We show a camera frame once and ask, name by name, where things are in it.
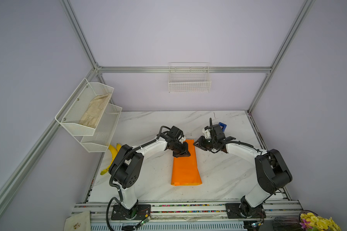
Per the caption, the beige cloth in basket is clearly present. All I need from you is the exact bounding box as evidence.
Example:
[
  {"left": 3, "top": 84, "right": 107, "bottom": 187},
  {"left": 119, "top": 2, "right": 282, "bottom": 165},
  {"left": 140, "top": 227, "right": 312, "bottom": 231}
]
[{"left": 79, "top": 93, "right": 112, "bottom": 129}]

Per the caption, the yellow banana right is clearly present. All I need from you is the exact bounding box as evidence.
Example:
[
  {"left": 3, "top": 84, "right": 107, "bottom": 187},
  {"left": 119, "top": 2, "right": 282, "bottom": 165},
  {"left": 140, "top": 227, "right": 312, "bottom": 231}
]
[{"left": 116, "top": 143, "right": 121, "bottom": 152}]

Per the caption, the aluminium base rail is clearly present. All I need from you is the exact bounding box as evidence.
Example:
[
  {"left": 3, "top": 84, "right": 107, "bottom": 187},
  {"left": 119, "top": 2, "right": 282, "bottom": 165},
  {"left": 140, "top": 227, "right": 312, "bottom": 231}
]
[{"left": 71, "top": 200, "right": 303, "bottom": 231}]

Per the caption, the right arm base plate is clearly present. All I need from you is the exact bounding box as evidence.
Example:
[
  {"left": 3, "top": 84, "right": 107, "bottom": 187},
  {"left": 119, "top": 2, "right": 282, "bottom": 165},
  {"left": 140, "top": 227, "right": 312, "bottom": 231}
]
[{"left": 225, "top": 203, "right": 266, "bottom": 219}]

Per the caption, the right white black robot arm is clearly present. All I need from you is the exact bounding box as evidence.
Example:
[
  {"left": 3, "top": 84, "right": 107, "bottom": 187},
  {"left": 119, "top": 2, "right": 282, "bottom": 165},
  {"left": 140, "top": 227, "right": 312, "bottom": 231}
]
[{"left": 194, "top": 123, "right": 293, "bottom": 218}]

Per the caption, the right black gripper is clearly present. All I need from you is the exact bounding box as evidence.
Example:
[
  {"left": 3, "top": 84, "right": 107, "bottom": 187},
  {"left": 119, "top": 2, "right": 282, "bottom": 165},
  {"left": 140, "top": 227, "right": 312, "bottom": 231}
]
[{"left": 192, "top": 136, "right": 216, "bottom": 150}]

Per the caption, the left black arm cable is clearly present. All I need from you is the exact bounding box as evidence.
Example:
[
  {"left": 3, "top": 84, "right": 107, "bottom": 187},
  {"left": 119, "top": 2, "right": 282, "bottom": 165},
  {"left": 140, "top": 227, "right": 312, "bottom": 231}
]
[{"left": 105, "top": 125, "right": 171, "bottom": 231}]

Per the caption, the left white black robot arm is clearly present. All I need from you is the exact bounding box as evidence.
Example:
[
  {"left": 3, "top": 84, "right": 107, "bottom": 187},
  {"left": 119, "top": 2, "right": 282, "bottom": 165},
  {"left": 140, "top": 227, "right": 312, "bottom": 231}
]
[{"left": 109, "top": 126, "right": 190, "bottom": 210}]

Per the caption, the blue tape dispenser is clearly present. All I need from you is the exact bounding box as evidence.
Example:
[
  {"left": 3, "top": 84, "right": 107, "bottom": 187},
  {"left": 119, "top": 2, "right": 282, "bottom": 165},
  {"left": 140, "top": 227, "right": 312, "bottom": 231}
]
[{"left": 218, "top": 122, "right": 227, "bottom": 132}]

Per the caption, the white wire shelf basket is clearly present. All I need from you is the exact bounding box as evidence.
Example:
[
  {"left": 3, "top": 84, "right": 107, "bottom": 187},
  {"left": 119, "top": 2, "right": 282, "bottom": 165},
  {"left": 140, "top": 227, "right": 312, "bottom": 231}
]
[
  {"left": 55, "top": 79, "right": 114, "bottom": 136},
  {"left": 79, "top": 104, "right": 122, "bottom": 153}
]

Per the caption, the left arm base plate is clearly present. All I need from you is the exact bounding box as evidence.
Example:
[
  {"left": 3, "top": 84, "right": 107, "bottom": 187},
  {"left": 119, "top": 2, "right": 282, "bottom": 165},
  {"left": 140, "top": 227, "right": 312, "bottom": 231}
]
[{"left": 110, "top": 204, "right": 151, "bottom": 220}]

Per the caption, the upper white wire shelf basket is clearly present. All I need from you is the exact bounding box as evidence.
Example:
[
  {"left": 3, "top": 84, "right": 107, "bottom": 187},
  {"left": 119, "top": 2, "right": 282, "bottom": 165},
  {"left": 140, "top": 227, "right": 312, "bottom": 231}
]
[{"left": 55, "top": 79, "right": 114, "bottom": 136}]

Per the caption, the yellow flower bouquet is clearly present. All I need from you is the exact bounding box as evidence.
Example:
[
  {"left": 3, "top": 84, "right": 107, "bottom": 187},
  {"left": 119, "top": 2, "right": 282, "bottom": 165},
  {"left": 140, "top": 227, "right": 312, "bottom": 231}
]
[{"left": 299, "top": 212, "right": 342, "bottom": 231}]

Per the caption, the lower white wire shelf basket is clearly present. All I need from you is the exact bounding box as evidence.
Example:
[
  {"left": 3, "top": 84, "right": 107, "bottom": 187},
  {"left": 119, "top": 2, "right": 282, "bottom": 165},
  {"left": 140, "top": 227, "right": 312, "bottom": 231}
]
[{"left": 79, "top": 104, "right": 122, "bottom": 153}]

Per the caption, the yellow banana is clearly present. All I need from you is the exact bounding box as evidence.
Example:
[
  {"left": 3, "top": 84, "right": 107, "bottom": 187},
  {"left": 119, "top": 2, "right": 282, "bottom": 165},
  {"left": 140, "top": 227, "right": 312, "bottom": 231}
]
[
  {"left": 100, "top": 145, "right": 118, "bottom": 176},
  {"left": 116, "top": 143, "right": 121, "bottom": 152}
]

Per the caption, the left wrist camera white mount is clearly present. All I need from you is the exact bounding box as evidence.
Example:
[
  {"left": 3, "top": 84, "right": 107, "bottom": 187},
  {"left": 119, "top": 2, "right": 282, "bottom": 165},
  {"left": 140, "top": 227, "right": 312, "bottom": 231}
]
[{"left": 179, "top": 136, "right": 186, "bottom": 143}]

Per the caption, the yellow banana left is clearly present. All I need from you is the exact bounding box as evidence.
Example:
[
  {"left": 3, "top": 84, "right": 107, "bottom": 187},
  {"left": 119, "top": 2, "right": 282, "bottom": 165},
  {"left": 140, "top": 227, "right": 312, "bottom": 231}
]
[{"left": 100, "top": 145, "right": 118, "bottom": 176}]

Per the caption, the beige cloth bag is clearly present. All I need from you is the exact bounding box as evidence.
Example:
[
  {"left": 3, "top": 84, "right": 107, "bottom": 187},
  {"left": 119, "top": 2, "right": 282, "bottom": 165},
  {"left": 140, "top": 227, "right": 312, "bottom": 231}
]
[{"left": 63, "top": 211, "right": 91, "bottom": 231}]

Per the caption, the white wire basket on wall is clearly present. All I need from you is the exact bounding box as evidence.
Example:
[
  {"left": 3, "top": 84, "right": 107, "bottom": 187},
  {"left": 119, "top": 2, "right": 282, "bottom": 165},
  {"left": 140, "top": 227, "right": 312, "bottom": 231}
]
[{"left": 168, "top": 62, "right": 212, "bottom": 93}]

